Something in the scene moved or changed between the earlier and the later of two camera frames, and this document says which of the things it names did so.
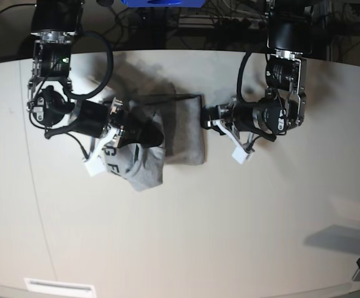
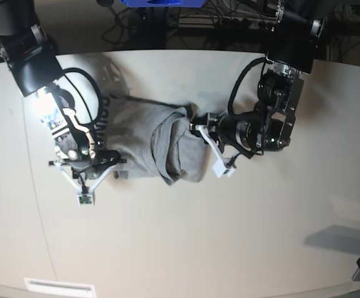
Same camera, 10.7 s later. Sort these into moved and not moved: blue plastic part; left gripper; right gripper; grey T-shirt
Moved: grey T-shirt; left gripper; right gripper
Not moved: blue plastic part
